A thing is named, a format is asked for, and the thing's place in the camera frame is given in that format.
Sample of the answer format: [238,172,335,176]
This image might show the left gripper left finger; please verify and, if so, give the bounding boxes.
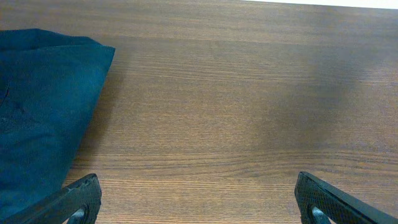
[1,174,101,224]

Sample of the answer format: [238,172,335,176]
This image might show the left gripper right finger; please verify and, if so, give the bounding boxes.
[294,172,397,224]

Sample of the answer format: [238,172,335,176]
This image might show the folded navy blue garment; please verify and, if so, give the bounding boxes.
[1,29,115,218]

